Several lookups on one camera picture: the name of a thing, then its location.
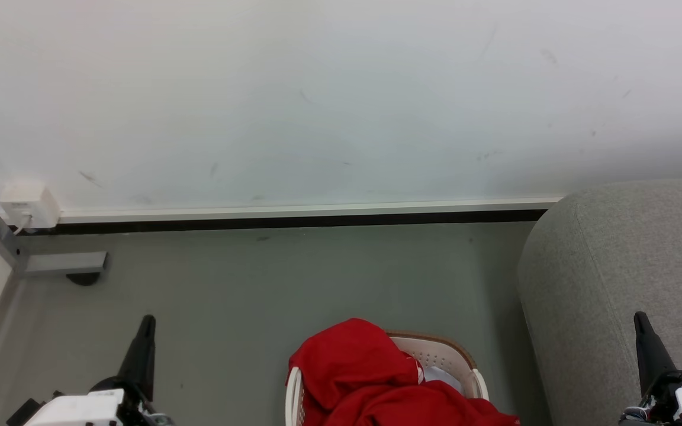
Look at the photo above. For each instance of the white garment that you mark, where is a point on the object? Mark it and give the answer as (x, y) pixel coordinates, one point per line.
(441, 377)

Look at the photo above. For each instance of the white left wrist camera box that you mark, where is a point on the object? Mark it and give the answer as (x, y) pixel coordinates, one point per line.
(74, 409)

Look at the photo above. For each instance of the white wall trim strip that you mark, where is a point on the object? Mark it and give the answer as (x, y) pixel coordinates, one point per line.
(317, 210)

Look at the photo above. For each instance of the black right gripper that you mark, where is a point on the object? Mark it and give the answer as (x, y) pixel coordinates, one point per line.
(660, 396)

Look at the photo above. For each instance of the black partition foot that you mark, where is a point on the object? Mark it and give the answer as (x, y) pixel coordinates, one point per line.
(83, 278)

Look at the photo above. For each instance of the white perforated laundry basket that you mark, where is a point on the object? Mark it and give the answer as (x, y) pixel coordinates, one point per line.
(441, 352)

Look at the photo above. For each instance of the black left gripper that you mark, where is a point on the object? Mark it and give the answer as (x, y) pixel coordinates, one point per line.
(137, 408)

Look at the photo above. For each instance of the red garment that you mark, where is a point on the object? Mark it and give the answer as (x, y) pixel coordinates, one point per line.
(359, 367)

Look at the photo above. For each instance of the grey fabric sofa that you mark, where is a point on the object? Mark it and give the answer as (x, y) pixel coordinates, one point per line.
(601, 284)

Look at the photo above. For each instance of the white wall socket box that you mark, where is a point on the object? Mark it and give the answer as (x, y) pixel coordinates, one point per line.
(28, 203)

